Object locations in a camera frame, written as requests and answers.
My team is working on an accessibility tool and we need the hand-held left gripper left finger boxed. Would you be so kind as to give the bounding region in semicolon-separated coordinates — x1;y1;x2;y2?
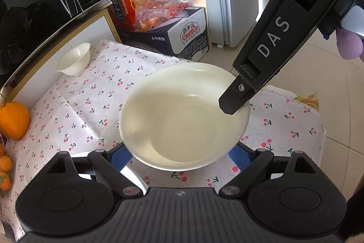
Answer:
45;143;140;200

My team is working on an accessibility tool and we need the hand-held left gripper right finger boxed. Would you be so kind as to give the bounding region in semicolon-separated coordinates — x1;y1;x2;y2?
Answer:
218;143;318;198

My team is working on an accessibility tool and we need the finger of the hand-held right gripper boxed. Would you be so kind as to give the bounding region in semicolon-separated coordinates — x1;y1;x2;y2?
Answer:
218;74;255;116

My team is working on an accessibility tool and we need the white bowl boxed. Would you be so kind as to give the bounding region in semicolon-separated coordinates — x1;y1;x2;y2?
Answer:
71;152;147;194

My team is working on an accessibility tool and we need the person's right hand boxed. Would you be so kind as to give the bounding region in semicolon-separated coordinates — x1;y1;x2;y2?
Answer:
335;27;364;63

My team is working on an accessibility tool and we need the cherry print tablecloth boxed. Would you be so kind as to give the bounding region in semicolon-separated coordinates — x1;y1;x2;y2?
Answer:
0;39;326;243

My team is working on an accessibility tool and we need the yellow patterned cloth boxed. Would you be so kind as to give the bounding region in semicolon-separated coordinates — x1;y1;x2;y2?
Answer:
294;92;320;112

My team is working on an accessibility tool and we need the white and black cardboard box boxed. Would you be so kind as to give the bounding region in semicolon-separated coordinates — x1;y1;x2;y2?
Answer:
119;6;211;62

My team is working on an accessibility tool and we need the small cream bowl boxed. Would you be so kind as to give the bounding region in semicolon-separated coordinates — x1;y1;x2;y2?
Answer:
55;42;91;76

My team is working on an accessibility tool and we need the large orange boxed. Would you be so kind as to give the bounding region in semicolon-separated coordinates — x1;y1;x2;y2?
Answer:
0;101;30;141

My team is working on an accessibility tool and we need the pile of small oranges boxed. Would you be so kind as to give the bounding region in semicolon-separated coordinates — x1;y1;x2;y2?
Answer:
0;143;13;192

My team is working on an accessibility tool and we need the glass jar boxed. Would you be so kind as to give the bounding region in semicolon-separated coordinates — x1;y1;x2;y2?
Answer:
0;130;15;200

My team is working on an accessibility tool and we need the plastic bag of snacks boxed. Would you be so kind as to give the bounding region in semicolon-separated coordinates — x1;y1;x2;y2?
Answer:
131;0;190;32

